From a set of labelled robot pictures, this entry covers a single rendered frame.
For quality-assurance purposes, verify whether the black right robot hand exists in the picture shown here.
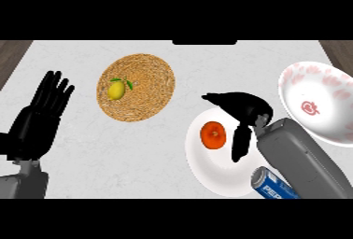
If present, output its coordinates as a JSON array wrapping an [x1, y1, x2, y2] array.
[[200, 91, 275, 163]]

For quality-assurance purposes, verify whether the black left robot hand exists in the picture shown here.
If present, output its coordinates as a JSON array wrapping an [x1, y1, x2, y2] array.
[[0, 70, 76, 162]]

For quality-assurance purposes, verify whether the orange squash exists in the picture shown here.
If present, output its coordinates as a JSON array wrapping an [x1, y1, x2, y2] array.
[[198, 120, 228, 150]]

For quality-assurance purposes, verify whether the white bowl with pink pattern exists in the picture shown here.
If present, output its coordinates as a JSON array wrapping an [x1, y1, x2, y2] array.
[[278, 61, 353, 148]]

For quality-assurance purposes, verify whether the white plate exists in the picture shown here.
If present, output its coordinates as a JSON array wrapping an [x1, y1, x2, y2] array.
[[185, 106, 278, 198]]

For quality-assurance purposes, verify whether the yellow lemon with leaves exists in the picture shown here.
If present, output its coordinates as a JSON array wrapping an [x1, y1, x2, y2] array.
[[107, 77, 135, 101]]

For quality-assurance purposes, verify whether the round woven wicker placemat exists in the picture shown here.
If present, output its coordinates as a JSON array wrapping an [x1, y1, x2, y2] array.
[[95, 53, 178, 123]]

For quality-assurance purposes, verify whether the blue soda can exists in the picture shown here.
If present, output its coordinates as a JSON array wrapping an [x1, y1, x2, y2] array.
[[250, 165, 302, 200]]

